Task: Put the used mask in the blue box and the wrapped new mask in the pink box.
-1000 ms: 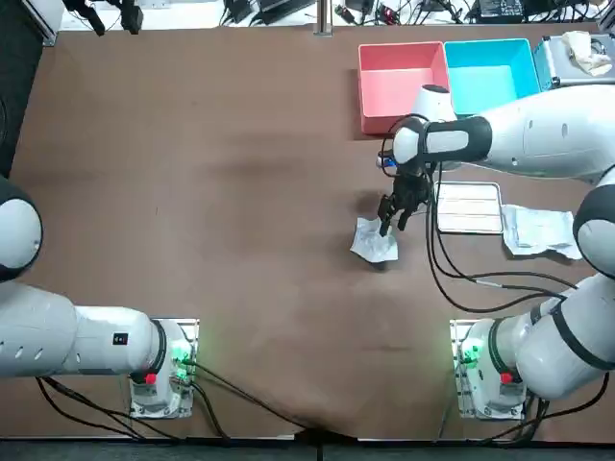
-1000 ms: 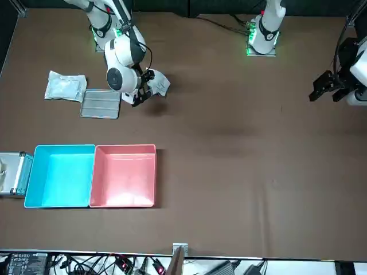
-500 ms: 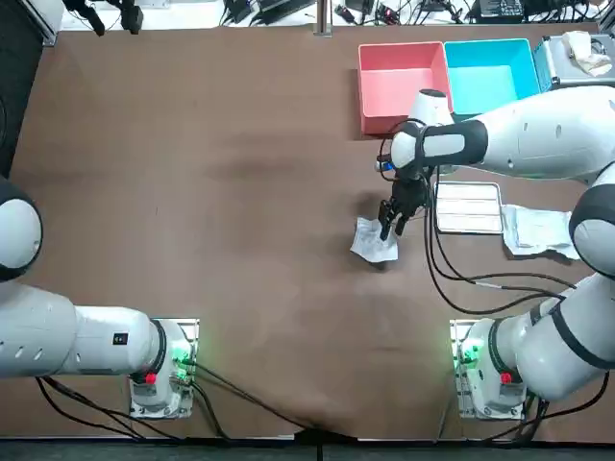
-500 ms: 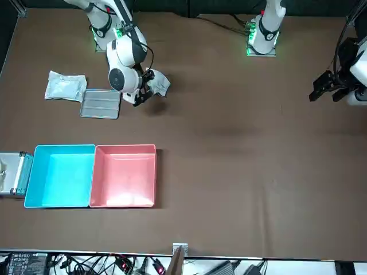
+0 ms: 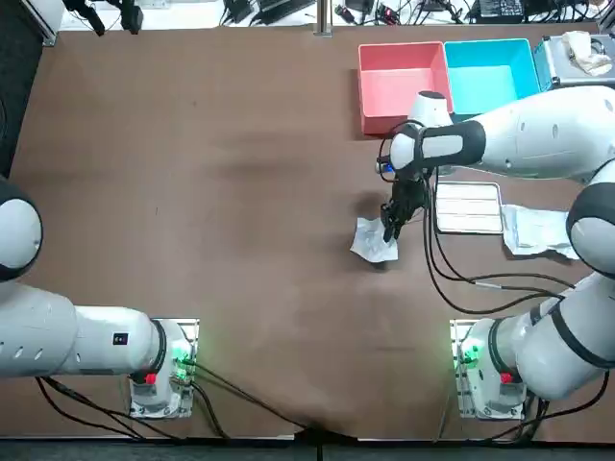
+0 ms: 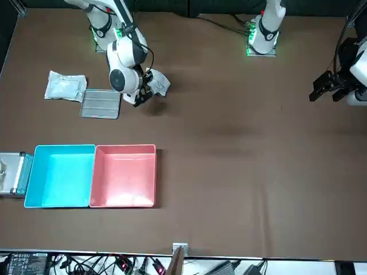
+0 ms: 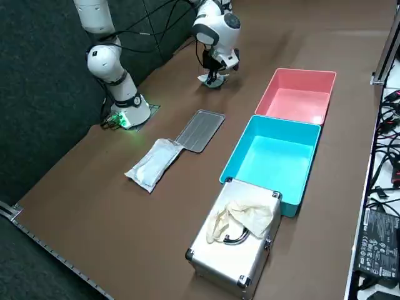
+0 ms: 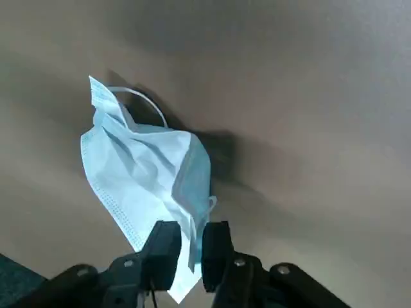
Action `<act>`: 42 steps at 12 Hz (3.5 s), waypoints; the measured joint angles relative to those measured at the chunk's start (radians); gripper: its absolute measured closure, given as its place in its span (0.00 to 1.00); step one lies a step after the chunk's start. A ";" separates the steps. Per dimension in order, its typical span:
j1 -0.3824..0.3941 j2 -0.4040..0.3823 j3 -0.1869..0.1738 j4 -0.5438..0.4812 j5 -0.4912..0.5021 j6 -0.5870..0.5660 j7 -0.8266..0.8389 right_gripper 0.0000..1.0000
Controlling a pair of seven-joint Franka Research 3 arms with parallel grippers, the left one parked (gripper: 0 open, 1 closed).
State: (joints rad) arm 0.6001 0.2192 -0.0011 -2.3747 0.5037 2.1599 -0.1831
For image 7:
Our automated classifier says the upright mounting post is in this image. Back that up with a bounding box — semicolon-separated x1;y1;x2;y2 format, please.
371;0;400;86

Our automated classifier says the used white mask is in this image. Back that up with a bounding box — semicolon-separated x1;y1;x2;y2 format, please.
197;73;228;90

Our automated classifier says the black labelled power adapter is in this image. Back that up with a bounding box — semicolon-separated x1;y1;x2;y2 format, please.
352;206;400;281

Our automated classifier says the new mask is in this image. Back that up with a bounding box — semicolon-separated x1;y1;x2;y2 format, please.
124;137;185;194

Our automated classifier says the cream crumpled glove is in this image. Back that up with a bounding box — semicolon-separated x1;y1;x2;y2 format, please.
206;199;275;244

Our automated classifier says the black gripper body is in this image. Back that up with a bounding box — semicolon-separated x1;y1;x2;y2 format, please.
201;49;226;72

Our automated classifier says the aluminium table edge rail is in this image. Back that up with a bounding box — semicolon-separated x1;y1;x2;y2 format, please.
0;199;113;300

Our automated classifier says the blue plastic box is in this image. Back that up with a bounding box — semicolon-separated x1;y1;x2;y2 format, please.
219;114;323;219

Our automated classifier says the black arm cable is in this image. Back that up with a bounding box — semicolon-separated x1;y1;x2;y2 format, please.
90;0;207;76

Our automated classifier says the aluminium carry case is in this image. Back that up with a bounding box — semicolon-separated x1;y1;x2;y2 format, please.
184;177;284;298

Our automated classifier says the pink plastic box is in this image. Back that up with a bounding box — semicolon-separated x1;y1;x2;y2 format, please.
254;67;338;128

